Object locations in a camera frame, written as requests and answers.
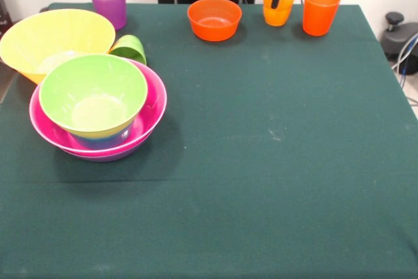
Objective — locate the yellow-orange cup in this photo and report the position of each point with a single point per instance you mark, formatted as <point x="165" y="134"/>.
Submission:
<point x="287" y="14"/>

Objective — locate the green cup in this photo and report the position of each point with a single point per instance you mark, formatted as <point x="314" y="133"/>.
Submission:
<point x="130" y="48"/>

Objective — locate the large pink bowl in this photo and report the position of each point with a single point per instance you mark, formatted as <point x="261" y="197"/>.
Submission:
<point x="155" y="96"/>

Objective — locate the green bowl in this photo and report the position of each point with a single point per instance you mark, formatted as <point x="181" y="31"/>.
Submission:
<point x="91" y="79"/>

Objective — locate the blue bowl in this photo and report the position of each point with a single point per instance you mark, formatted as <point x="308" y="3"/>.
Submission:
<point x="101" y="141"/>

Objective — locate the orange cup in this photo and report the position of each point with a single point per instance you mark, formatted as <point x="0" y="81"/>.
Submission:
<point x="320" y="14"/>

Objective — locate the orange bowl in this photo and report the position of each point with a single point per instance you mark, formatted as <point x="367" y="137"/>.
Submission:
<point x="212" y="30"/>

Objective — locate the black clamp device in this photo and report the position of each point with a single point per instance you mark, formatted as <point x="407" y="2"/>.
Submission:
<point x="395" y="39"/>

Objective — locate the purple cup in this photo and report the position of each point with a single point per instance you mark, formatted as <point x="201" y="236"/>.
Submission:
<point x="109" y="1"/>

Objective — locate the dark green tablecloth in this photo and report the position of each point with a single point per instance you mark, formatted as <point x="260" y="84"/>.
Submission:
<point x="261" y="177"/>

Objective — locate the purple bowl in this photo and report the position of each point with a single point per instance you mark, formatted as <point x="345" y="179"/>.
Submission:
<point x="107" y="158"/>

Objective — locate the large yellow bowl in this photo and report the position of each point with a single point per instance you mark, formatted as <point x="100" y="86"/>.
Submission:
<point x="32" y="37"/>

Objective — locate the dark grey equipment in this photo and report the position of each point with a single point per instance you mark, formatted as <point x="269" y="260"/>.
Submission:
<point x="4" y="17"/>

